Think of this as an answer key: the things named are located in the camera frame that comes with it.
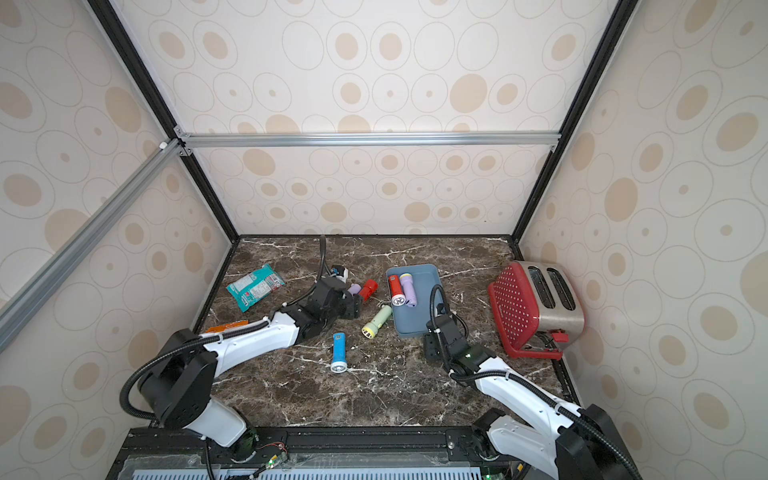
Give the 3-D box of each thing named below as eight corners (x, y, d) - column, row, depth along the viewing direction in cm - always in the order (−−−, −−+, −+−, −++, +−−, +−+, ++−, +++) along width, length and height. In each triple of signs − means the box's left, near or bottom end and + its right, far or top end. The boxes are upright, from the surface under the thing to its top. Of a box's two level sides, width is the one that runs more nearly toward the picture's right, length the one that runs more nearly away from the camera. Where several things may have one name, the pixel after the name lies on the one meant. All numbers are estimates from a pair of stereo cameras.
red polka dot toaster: (503, 359, 90) (525, 330, 76) (487, 293, 106) (502, 259, 91) (564, 359, 90) (597, 330, 76) (538, 293, 106) (562, 259, 91)
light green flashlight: (362, 334, 95) (361, 330, 93) (383, 307, 102) (383, 301, 99) (371, 340, 94) (371, 336, 91) (392, 312, 100) (393, 307, 98)
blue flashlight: (332, 374, 87) (330, 369, 84) (334, 336, 95) (332, 330, 92) (347, 373, 88) (345, 368, 85) (348, 335, 95) (346, 329, 92)
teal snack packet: (242, 312, 100) (238, 306, 98) (228, 290, 106) (224, 284, 103) (285, 286, 107) (282, 280, 104) (269, 267, 113) (266, 261, 110)
